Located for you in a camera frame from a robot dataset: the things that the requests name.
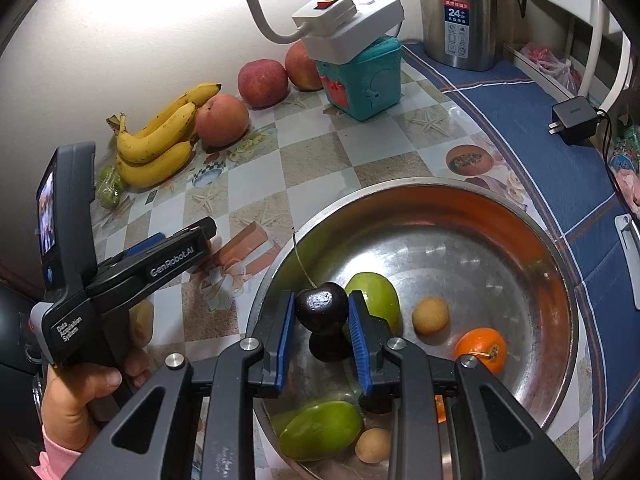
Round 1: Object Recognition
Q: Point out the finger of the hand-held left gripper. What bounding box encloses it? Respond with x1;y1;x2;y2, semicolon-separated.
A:
190;216;219;253
107;232;168;267

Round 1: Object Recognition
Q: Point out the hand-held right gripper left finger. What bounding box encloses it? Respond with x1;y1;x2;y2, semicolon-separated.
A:
62;290;297;480

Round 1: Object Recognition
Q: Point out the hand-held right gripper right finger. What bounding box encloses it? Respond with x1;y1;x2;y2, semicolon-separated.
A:
348;290;566;480

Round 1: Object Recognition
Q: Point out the dark plum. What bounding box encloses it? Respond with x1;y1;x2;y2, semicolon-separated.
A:
357;392;397;415
291;230;349;336
307;332;352;363

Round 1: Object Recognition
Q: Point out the green jujube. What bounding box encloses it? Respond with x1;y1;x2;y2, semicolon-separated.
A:
344;272;402;333

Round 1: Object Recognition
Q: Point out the tan longan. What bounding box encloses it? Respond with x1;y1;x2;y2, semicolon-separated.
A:
411;296;450;336
355;427;392;464

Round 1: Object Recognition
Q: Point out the stainless steel basin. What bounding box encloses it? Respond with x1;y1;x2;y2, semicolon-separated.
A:
245;176;581;480

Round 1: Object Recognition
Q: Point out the person's left forearm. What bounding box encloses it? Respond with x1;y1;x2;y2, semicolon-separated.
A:
31;425;86;478

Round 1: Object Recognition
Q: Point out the person's left hand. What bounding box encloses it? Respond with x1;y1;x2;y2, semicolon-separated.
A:
41;347;152;456

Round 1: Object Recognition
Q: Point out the yellow banana bunch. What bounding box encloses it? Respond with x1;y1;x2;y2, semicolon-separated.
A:
106;82;222;190

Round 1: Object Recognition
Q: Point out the red apple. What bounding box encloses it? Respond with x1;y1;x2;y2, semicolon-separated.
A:
237;59;290;110
285;41;323;92
195;93;250;148

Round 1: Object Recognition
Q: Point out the checkered printed tablecloth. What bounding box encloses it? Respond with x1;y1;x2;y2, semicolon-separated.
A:
90;40;640;480

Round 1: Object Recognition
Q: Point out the teal plastic toy box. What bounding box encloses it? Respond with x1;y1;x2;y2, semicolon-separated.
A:
316;36;402;122

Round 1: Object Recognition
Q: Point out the white power strip lamp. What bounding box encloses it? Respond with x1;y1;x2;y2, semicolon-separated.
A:
207;0;405;64

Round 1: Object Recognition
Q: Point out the black charger adapter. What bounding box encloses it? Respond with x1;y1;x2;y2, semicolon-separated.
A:
551;96;601;146

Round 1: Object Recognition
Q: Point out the printed plastic packet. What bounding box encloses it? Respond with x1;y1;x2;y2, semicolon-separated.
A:
607;120;640;216

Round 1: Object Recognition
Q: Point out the pink plastic bag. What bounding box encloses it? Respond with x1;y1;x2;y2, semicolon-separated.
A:
520;42;583;96

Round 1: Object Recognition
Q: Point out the white pipe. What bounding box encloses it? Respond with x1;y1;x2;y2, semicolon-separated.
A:
587;0;636;111

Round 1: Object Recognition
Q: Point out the grey metal bracket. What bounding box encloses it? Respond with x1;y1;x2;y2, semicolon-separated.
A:
614;214;640;311

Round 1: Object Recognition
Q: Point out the black charger cable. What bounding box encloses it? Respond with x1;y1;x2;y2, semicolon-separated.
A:
595;105;621;171

